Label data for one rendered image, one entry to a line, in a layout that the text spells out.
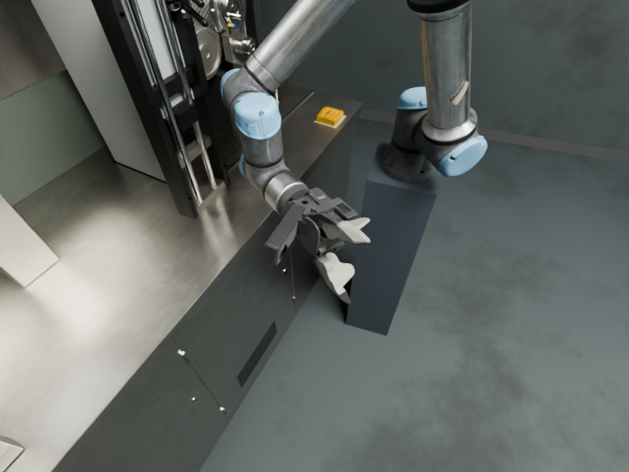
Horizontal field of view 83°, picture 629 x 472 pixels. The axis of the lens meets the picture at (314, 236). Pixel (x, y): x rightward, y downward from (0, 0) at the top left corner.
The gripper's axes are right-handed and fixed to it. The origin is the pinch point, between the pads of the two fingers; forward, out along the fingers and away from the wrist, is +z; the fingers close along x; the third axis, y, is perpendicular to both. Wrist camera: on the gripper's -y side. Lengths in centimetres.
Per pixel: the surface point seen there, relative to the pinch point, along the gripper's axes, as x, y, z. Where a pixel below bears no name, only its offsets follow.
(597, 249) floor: 85, 193, 15
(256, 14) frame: 6, 73, -157
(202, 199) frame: 19, -4, -52
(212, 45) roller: -9, 13, -75
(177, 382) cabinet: 48, -27, -23
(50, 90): 3, -26, -92
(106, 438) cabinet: 40, -42, -16
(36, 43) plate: -8, -25, -93
